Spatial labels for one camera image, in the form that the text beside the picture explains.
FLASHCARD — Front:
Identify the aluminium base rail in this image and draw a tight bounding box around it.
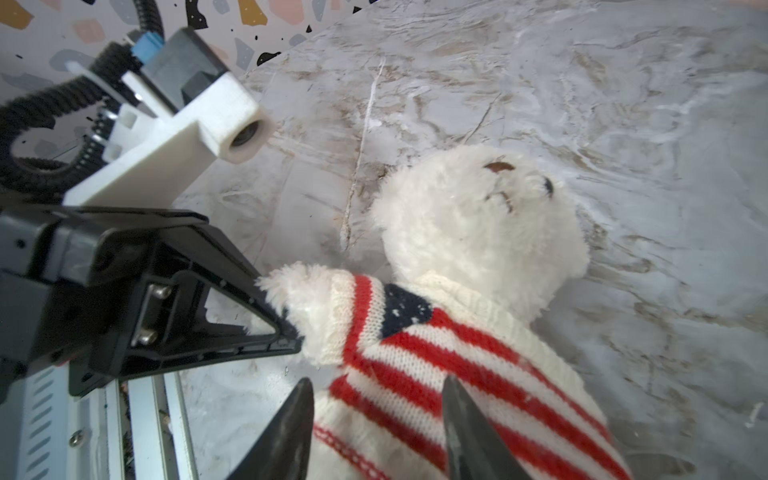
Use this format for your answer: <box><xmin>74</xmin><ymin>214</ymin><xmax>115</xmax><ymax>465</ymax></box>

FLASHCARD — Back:
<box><xmin>1</xmin><ymin>366</ymin><xmax>198</xmax><ymax>479</ymax></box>

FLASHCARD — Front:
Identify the left black corrugated cable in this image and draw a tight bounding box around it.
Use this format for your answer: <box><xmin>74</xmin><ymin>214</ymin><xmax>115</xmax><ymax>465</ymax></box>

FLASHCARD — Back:
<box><xmin>0</xmin><ymin>0</ymin><xmax>166</xmax><ymax>196</ymax></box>

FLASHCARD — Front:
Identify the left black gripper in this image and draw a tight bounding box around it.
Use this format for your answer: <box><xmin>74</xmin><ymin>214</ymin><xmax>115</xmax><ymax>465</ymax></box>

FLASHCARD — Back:
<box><xmin>1</xmin><ymin>200</ymin><xmax>302</xmax><ymax>398</ymax></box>

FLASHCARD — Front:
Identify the red white striped knit sweater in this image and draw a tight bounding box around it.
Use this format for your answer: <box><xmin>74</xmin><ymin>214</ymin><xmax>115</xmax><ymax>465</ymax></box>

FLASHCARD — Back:
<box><xmin>302</xmin><ymin>269</ymin><xmax>634</xmax><ymax>480</ymax></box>

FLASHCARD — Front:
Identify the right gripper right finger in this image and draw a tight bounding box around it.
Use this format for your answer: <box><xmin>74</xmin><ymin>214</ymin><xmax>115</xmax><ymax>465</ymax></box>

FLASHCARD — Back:
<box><xmin>442</xmin><ymin>375</ymin><xmax>531</xmax><ymax>480</ymax></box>

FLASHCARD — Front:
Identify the white plush teddy bear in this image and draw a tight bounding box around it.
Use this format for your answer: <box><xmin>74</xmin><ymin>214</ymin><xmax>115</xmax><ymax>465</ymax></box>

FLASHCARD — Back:
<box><xmin>257</xmin><ymin>145</ymin><xmax>629</xmax><ymax>479</ymax></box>

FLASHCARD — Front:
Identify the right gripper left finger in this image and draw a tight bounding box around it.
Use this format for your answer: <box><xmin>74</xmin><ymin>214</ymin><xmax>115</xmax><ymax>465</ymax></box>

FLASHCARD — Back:
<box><xmin>228</xmin><ymin>377</ymin><xmax>314</xmax><ymax>480</ymax></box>

